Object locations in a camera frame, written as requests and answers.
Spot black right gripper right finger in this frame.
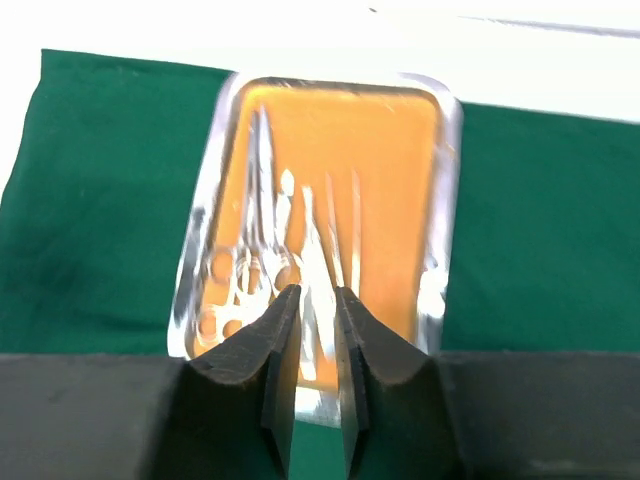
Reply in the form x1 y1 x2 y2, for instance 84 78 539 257
335 288 639 479

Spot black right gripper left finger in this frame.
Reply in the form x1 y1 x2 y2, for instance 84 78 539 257
1 285 301 479

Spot steel forceps with rings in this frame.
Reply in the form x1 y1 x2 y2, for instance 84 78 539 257
195 247 278 348

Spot green surgical cloth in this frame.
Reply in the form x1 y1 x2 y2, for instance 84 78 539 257
1 50 639 479

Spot steel scissors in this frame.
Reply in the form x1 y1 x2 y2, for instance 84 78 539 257
236 105 297 303

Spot steel tray with orange liner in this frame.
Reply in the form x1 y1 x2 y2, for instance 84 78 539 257
167 72 464 426

